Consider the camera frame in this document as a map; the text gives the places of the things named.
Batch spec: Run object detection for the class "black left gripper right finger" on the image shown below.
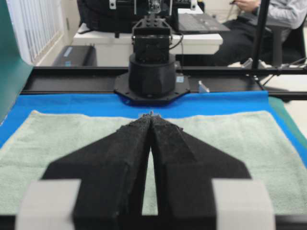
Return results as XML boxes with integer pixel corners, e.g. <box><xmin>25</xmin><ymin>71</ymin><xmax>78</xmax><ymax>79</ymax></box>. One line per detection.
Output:
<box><xmin>150</xmin><ymin>116</ymin><xmax>251</xmax><ymax>230</ymax></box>

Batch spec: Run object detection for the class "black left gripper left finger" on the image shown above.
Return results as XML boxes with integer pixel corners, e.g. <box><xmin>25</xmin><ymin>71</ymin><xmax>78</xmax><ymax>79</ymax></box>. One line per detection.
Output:
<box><xmin>43</xmin><ymin>115</ymin><xmax>151</xmax><ymax>230</ymax></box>

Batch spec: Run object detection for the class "pale green bath towel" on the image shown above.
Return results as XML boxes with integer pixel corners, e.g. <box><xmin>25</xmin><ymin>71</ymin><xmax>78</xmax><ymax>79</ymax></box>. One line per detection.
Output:
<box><xmin>0</xmin><ymin>111</ymin><xmax>307</xmax><ymax>215</ymax></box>

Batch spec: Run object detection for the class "blue table cloth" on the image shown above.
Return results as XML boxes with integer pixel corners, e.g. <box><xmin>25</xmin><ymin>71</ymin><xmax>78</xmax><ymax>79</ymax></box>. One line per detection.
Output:
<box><xmin>0</xmin><ymin>91</ymin><xmax>307</xmax><ymax>163</ymax></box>

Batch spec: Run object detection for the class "white desk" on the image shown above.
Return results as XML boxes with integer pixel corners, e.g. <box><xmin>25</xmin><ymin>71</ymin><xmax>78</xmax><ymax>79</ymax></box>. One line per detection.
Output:
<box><xmin>71</xmin><ymin>4</ymin><xmax>224</xmax><ymax>67</ymax></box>

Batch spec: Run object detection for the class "black case on floor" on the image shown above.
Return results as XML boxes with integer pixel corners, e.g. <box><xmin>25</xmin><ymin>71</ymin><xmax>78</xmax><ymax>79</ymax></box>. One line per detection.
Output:
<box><xmin>52</xmin><ymin>46</ymin><xmax>97</xmax><ymax>67</ymax></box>

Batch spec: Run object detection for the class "seated person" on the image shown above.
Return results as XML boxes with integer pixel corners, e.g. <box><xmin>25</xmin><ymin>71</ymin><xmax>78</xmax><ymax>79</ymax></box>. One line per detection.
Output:
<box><xmin>205</xmin><ymin>0</ymin><xmax>307</xmax><ymax>66</ymax></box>

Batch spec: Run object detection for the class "green backdrop board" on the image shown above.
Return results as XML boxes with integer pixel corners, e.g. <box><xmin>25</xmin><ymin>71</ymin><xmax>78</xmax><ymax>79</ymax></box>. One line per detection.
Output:
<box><xmin>0</xmin><ymin>0</ymin><xmax>33</xmax><ymax>122</ymax></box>

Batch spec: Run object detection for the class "black laptop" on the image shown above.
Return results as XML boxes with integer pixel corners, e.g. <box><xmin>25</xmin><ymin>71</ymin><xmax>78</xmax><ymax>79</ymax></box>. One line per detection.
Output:
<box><xmin>178</xmin><ymin>13</ymin><xmax>230</xmax><ymax>34</ymax></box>

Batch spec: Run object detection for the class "office chair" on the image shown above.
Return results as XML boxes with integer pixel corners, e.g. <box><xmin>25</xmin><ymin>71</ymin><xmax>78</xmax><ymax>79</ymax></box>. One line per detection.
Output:
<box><xmin>260</xmin><ymin>19</ymin><xmax>306</xmax><ymax>67</ymax></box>

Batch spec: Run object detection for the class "black vertical pole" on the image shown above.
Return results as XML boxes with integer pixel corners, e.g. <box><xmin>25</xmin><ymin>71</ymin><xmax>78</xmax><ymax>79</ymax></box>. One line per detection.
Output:
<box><xmin>251</xmin><ymin>0</ymin><xmax>270</xmax><ymax>69</ymax></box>

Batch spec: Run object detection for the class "black mounting rail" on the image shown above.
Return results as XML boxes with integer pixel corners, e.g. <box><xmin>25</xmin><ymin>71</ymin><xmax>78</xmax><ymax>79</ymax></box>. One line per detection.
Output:
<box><xmin>22</xmin><ymin>67</ymin><xmax>307</xmax><ymax>104</ymax></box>

